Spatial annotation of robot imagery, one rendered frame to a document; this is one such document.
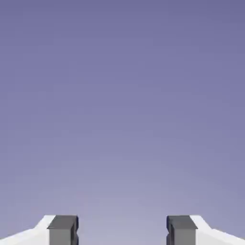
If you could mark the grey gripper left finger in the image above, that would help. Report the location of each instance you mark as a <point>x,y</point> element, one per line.
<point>61,232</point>

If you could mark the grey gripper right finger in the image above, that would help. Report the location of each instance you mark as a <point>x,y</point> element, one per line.
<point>182,232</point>

